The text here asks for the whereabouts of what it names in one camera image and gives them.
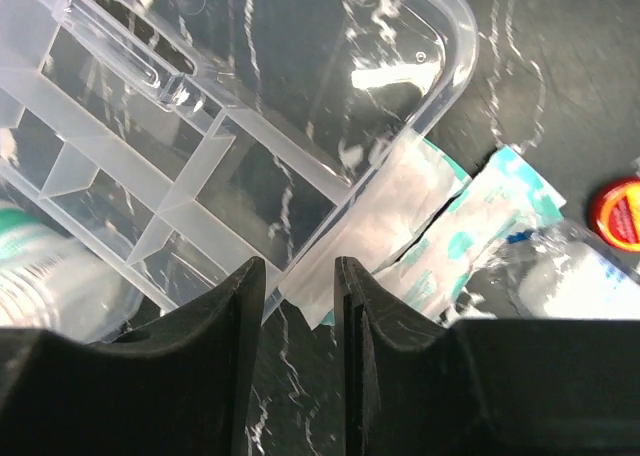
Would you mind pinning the clear plastic tray insert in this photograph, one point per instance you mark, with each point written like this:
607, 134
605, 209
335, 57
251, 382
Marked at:
179, 138

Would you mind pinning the small orange red cap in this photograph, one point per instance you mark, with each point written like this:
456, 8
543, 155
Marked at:
614, 214

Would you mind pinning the white blue cylinder bottle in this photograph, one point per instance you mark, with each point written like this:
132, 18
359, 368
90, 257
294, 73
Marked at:
565, 271

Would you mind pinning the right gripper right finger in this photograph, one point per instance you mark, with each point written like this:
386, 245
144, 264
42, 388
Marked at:
481, 386

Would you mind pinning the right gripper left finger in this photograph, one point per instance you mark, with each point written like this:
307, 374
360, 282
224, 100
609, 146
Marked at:
179, 385

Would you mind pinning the white green sachet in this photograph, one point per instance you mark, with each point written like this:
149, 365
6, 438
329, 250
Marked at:
397, 204

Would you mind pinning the white teal sachet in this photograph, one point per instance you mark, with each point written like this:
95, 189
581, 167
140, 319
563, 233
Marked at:
507, 196

